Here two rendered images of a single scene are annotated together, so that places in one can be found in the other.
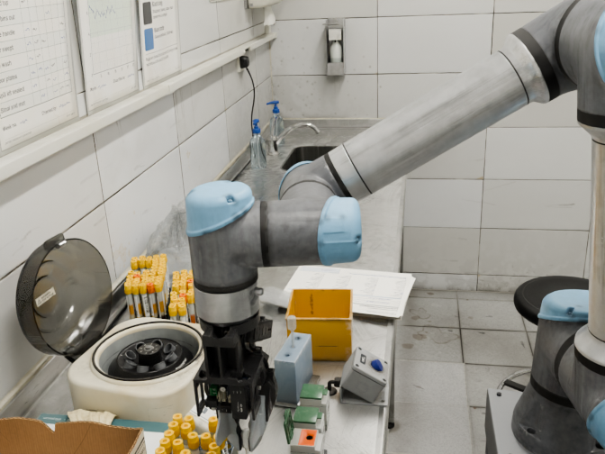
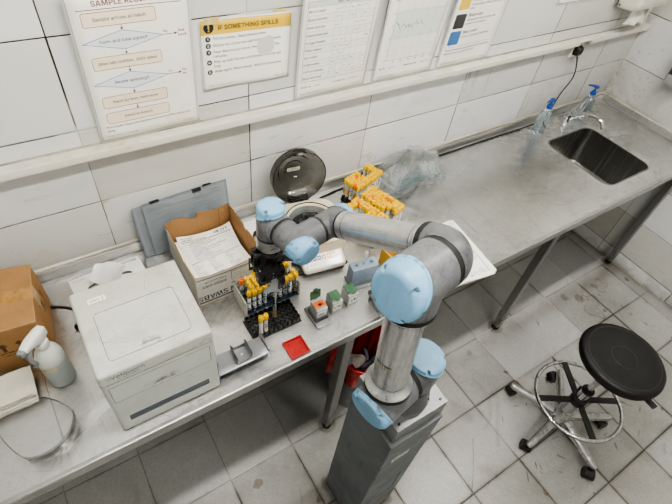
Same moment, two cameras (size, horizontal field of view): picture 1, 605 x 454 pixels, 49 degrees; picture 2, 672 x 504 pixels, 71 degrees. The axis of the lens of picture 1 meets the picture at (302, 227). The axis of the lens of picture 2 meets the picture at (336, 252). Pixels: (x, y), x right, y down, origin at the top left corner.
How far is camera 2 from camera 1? 0.86 m
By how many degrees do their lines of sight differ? 41
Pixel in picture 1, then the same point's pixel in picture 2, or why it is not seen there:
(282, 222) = (278, 234)
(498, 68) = (403, 234)
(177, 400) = not seen: hidden behind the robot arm
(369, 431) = (360, 321)
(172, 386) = not seen: hidden behind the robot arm
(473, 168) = not seen: outside the picture
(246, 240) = (266, 230)
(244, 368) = (265, 268)
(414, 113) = (368, 224)
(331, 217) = (293, 245)
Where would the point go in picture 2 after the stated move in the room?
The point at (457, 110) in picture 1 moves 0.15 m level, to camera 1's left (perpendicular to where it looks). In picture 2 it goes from (380, 238) to (335, 202)
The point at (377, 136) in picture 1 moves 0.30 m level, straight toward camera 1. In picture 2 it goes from (353, 222) to (242, 271)
